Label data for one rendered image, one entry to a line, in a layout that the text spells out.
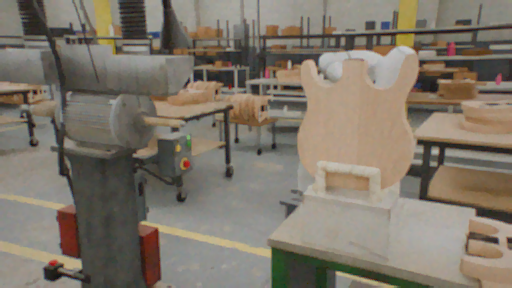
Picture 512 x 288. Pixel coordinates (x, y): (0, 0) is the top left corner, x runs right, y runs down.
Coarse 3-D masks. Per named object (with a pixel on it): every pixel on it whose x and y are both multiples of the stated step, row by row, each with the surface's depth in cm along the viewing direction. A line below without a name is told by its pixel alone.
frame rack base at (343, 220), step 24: (312, 192) 132; (336, 192) 132; (360, 192) 132; (312, 216) 131; (336, 216) 127; (360, 216) 124; (384, 216) 120; (312, 240) 133; (336, 240) 129; (360, 240) 126; (384, 240) 122
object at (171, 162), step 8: (168, 136) 206; (176, 136) 206; (184, 136) 208; (160, 144) 203; (168, 144) 201; (176, 144) 202; (184, 144) 208; (160, 152) 204; (168, 152) 202; (176, 152) 202; (184, 152) 208; (160, 160) 205; (168, 160) 203; (176, 160) 203; (184, 160) 209; (192, 160) 215; (136, 168) 209; (144, 168) 209; (160, 168) 206; (168, 168) 204; (176, 168) 204; (184, 168) 209; (192, 168) 216; (160, 176) 210; (168, 176) 205; (176, 176) 205
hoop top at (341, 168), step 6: (318, 162) 128; (324, 162) 127; (330, 162) 127; (324, 168) 127; (330, 168) 126; (336, 168) 125; (342, 168) 124; (348, 168) 123; (354, 168) 123; (360, 168) 122; (366, 168) 121; (372, 168) 121; (348, 174) 124; (354, 174) 123; (360, 174) 122; (366, 174) 121; (372, 174) 120; (378, 174) 120
